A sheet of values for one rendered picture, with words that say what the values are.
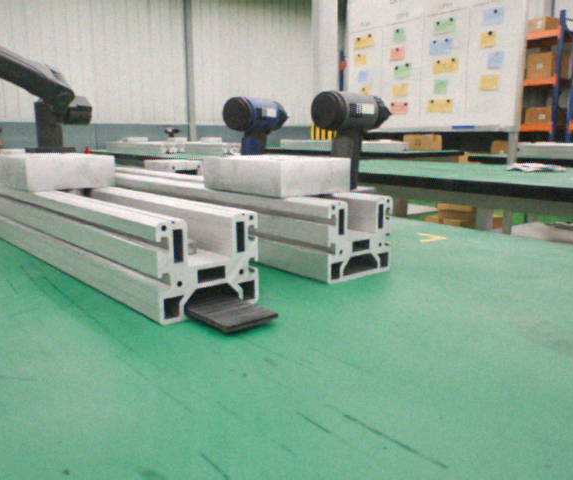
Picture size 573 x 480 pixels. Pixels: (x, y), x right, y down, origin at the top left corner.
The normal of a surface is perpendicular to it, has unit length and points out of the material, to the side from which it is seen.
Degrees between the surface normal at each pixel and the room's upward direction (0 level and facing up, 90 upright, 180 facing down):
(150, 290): 90
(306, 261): 90
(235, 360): 0
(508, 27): 90
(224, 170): 90
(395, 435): 0
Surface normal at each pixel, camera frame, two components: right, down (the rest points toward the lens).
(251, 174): -0.76, 0.11
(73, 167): 0.66, 0.13
